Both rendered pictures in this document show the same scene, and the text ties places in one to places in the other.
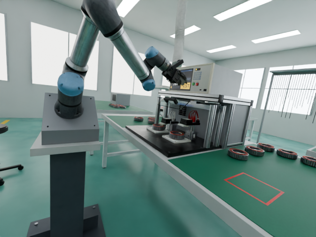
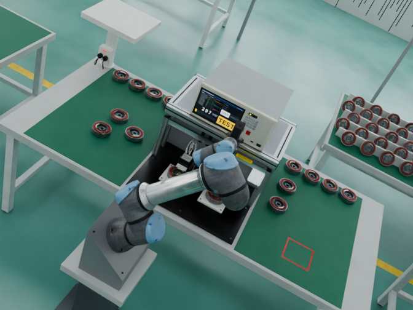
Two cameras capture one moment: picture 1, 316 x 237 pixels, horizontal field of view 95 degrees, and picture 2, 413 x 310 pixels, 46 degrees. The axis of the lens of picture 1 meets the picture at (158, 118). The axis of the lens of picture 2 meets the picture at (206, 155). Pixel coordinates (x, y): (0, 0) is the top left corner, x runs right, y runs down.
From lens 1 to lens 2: 2.09 m
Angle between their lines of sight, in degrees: 53
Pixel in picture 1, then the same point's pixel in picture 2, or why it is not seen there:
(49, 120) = (118, 265)
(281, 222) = (315, 282)
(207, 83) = (263, 139)
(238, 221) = (297, 290)
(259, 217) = (306, 283)
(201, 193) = (273, 277)
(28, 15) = not seen: outside the picture
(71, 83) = (160, 231)
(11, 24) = not seen: outside the picture
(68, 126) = (133, 258)
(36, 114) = not seen: outside the picture
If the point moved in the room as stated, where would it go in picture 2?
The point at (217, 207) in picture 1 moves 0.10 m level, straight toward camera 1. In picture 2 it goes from (284, 285) to (289, 302)
